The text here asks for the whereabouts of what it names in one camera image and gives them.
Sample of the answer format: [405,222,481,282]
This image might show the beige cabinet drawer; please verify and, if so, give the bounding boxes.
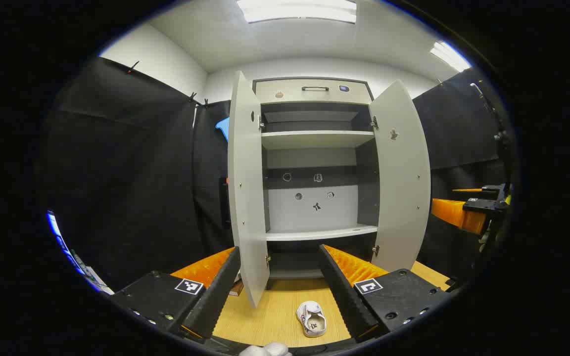
[255,79,372,104]

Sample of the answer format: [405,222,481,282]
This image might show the white shoe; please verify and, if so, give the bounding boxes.
[296,301,327,338]

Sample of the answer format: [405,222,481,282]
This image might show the grey shoe cabinet door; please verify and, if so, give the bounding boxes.
[368,79,431,272]
[227,71,271,310]

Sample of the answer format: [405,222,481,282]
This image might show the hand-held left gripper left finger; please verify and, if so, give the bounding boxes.
[109,246,242,342]

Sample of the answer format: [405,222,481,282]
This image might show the black door handle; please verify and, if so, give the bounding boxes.
[219,176,230,230]

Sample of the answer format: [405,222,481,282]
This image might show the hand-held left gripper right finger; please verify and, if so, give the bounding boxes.
[318,244,451,343]

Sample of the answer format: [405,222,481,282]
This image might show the white papers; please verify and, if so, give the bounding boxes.
[85,267,115,296]

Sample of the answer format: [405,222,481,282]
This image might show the grey shoe cabinet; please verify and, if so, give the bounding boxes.
[253,77,380,280]

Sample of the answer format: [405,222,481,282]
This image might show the ceiling light panel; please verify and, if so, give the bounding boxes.
[237,0,357,24]
[430,41,472,73]

